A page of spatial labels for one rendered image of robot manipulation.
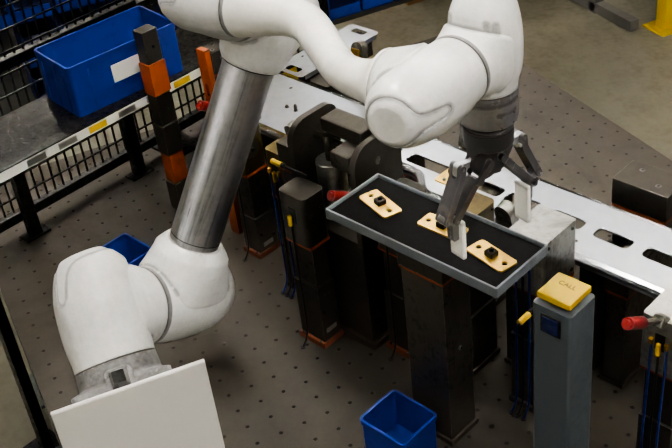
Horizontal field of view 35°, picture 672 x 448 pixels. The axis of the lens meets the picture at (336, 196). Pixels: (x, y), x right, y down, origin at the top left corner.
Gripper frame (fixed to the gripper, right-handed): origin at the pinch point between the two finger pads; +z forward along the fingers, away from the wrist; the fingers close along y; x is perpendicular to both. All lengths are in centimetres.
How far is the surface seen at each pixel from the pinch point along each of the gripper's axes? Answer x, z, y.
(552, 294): -13.0, 5.2, 0.3
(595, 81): 167, 121, 210
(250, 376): 49, 51, -23
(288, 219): 49, 18, -9
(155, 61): 112, 9, -2
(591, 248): 4.6, 21.1, 28.4
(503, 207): 14.2, 10.5, 15.8
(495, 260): -1.3, 4.9, -0.5
